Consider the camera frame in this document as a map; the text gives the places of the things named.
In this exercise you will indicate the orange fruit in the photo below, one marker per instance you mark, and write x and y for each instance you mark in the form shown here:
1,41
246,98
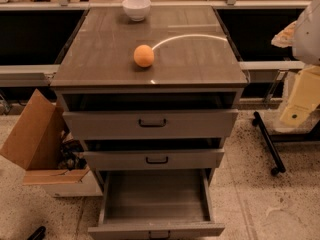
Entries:
144,56

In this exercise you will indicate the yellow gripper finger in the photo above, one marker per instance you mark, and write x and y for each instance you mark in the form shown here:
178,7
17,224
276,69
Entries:
304,97

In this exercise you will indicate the brown cardboard box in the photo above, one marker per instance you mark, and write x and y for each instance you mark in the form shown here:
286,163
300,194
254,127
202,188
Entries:
34,145

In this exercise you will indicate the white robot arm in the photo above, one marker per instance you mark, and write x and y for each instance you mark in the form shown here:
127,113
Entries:
306,37

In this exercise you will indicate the grey drawer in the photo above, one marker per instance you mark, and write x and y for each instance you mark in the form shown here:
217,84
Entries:
170,124
156,205
153,159

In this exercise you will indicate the grey middle drawer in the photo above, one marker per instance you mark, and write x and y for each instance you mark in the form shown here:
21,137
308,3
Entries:
153,159

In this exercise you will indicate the black wheeled stand base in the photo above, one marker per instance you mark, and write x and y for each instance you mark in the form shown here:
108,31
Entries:
271,139

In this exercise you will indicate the black object on floor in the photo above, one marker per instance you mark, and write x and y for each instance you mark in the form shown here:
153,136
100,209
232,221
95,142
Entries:
38,234

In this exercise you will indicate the grey top drawer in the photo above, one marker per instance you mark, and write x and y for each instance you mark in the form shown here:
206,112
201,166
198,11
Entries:
170,124

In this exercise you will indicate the grey drawer cabinet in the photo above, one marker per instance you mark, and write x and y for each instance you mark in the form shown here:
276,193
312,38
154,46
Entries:
155,94

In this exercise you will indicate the grey bottom drawer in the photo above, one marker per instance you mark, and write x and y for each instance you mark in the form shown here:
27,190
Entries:
156,205

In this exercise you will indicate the white ceramic bowl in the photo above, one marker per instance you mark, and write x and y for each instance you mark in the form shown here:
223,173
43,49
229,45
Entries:
136,10

